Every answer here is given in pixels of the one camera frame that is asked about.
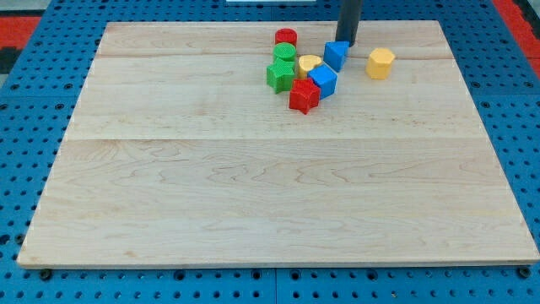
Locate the red star block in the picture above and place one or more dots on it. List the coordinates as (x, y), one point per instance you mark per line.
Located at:
(304, 95)

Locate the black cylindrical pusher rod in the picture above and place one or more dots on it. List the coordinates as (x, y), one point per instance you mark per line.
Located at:
(348, 21)

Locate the green cylinder block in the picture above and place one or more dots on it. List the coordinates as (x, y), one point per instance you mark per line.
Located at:
(284, 51)

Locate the light wooden board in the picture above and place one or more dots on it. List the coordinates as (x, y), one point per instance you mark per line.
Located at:
(178, 155)

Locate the yellow heart block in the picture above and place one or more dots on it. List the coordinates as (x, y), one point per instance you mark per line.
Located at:
(306, 63)

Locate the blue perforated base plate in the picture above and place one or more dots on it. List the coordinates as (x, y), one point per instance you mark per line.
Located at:
(41, 90)

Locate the yellow hexagon block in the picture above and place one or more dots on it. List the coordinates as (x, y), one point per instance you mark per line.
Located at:
(379, 63)

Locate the blue cube block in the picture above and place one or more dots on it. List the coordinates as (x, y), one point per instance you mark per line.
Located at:
(325, 79)

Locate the green star block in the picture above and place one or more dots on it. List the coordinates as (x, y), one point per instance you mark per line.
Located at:
(280, 75)

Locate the red cylinder block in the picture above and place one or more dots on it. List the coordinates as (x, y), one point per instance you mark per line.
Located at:
(286, 35)

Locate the blue triangle block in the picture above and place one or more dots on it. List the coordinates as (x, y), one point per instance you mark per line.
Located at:
(335, 54)

